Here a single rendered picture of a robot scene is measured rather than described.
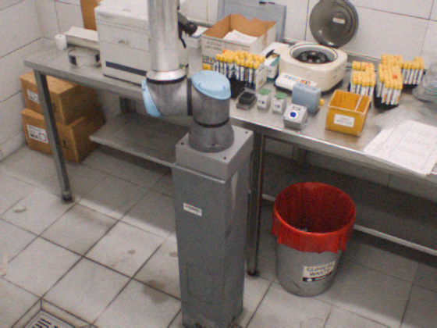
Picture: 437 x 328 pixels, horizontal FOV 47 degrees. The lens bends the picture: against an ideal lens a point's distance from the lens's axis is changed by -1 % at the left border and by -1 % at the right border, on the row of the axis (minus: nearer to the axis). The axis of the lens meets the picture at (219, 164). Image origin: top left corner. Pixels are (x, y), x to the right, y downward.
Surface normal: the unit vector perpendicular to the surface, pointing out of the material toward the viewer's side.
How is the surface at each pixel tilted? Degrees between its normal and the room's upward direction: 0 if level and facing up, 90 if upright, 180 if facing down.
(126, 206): 0
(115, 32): 90
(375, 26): 90
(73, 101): 89
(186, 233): 90
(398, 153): 0
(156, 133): 0
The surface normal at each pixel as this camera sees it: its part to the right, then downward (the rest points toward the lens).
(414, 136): 0.00, -0.80
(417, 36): -0.47, 0.53
